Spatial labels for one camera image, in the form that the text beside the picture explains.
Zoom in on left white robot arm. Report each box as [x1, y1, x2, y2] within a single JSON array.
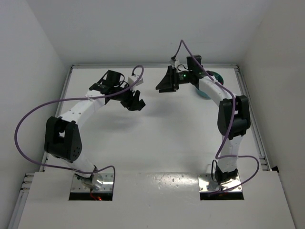
[[44, 70, 145, 179]]

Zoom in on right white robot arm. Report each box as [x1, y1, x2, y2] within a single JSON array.
[[156, 55, 251, 184]]

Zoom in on teal divided round container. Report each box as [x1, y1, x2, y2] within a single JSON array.
[[195, 71, 224, 102]]

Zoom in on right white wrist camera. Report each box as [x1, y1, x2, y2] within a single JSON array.
[[170, 56, 180, 68]]

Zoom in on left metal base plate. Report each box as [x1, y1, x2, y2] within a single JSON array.
[[71, 173, 114, 193]]

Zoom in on metal base plate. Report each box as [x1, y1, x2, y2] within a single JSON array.
[[198, 174, 242, 193], [71, 173, 114, 193]]

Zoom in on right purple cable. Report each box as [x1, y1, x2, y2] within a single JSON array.
[[170, 39, 260, 195]]

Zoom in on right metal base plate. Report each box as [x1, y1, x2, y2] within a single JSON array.
[[198, 174, 242, 193]]

